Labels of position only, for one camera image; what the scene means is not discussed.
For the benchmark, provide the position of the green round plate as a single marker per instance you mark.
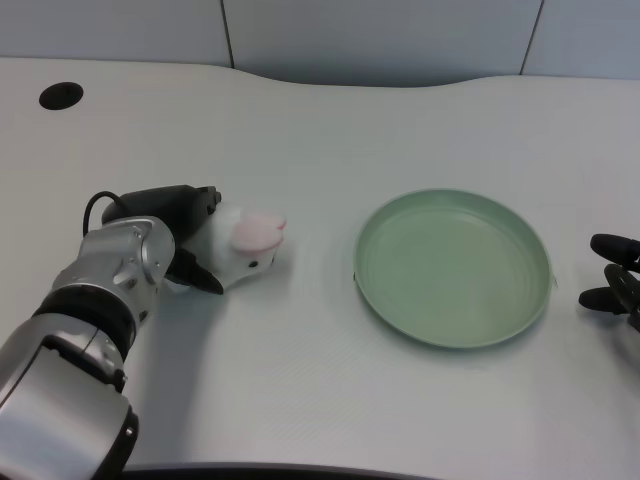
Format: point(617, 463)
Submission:
point(452, 270)

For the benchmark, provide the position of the white plush rabbit doll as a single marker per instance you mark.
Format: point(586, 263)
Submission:
point(240, 250)

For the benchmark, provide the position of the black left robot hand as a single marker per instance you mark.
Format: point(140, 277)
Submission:
point(170, 220)

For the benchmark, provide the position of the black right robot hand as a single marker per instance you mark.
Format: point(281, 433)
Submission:
point(612, 280)

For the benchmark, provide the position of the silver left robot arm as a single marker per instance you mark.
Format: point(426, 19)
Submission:
point(75, 340)

